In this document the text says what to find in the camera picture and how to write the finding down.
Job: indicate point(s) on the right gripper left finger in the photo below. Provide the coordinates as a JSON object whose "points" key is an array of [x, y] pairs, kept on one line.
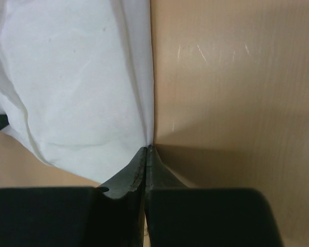
{"points": [[107, 215]]}

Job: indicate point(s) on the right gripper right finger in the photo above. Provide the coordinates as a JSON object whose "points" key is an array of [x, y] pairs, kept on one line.
{"points": [[180, 216]]}

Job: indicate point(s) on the white long sleeve shirt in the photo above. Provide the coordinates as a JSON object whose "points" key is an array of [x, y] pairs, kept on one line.
{"points": [[76, 82]]}

